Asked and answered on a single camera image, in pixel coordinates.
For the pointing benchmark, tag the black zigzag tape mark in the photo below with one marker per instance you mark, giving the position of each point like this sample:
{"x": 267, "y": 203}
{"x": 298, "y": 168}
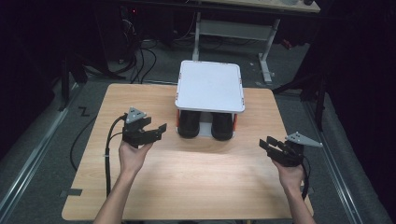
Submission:
{"x": 83, "y": 111}

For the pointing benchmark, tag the person's right hand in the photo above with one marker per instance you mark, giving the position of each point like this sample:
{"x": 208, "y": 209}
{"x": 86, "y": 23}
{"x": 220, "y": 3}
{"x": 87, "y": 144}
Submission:
{"x": 291, "y": 176}

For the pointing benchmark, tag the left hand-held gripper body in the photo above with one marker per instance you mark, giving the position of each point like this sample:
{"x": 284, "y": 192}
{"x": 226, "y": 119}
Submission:
{"x": 134, "y": 132}

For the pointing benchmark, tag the metal floor rail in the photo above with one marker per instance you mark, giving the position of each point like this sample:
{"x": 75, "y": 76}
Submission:
{"x": 334, "y": 174}
{"x": 31, "y": 161}

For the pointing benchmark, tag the black tape strip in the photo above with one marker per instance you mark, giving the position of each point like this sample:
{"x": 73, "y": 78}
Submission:
{"x": 72, "y": 192}

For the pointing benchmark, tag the white shoe rack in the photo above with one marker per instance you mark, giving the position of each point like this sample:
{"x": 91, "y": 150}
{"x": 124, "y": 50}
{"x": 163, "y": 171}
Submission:
{"x": 210, "y": 87}

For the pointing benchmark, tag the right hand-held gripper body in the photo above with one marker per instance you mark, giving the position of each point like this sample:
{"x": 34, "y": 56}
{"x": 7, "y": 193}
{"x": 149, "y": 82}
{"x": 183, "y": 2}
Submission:
{"x": 288, "y": 153}

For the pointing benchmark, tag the black shoe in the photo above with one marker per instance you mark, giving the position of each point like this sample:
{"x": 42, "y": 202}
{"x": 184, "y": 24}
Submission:
{"x": 222, "y": 127}
{"x": 188, "y": 124}

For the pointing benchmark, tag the person's left hand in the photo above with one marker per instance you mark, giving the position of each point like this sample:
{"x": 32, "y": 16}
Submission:
{"x": 132, "y": 158}

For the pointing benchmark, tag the black metal stand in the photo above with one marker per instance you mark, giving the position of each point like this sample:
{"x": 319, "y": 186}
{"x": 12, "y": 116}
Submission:
{"x": 320, "y": 105}
{"x": 64, "y": 81}

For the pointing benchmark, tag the desk with white legs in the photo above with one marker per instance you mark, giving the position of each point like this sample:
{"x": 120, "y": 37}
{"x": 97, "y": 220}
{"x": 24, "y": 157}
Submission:
{"x": 233, "y": 29}

